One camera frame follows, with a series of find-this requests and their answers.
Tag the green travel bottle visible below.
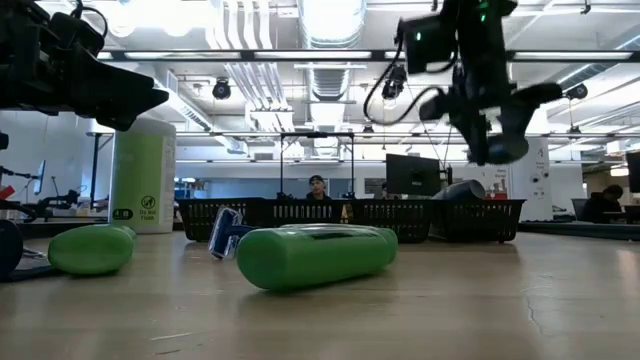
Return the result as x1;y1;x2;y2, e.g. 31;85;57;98
235;227;392;292
47;223;138;277
279;222;400;266

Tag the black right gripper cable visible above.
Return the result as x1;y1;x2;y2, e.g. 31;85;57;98
362;49;451;126

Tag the black plastic slotted basket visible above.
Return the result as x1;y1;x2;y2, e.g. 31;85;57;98
347;198;436;245
175;197;266;244
429;198;527;245
257;198;351;231

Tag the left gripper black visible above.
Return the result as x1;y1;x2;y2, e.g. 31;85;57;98
0;0;170;132

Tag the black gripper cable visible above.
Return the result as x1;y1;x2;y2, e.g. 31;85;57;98
69;0;110;39
362;49;451;126

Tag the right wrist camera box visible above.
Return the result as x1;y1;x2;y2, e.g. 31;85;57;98
398;13;459;76

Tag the black computer monitor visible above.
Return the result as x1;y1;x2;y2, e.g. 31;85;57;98
385;153;442;198
626;150;640;194

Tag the green white wipes canister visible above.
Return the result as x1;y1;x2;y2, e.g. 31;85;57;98
108;115;177;235

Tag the dark grey deodorant stick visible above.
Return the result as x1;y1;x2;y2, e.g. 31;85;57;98
432;179;487;202

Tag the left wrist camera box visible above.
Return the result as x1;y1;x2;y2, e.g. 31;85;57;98
47;10;108;56

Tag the silver ceiling air duct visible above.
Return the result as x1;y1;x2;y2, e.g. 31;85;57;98
298;0;367;101

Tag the person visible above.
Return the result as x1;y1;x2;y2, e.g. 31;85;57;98
305;174;332;201
579;184;625;225

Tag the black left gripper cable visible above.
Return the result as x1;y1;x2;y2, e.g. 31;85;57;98
69;0;110;39

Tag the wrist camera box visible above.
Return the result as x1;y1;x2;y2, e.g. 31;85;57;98
47;10;108;56
398;13;459;76

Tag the blue disposable razor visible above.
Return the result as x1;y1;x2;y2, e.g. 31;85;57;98
207;205;259;261

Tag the black metal frame stand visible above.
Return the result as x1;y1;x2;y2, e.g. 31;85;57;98
278;131;357;200

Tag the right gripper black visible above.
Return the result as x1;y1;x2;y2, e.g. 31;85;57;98
418;0;565;167

